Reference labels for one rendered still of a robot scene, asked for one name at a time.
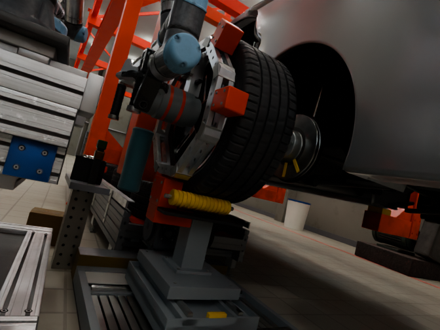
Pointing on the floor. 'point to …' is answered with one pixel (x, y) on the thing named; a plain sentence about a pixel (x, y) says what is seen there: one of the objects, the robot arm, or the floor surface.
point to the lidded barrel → (296, 214)
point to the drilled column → (71, 228)
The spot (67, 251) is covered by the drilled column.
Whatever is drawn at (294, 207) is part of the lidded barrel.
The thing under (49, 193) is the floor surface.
